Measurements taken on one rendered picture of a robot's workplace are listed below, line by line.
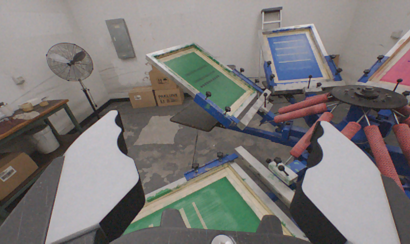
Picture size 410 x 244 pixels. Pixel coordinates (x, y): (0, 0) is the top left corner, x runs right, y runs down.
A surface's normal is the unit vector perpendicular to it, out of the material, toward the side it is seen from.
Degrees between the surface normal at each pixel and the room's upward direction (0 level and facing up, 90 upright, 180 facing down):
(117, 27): 90
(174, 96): 90
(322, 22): 90
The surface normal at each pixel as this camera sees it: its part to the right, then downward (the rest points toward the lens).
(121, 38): -0.05, 0.53
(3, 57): 0.99, -0.06
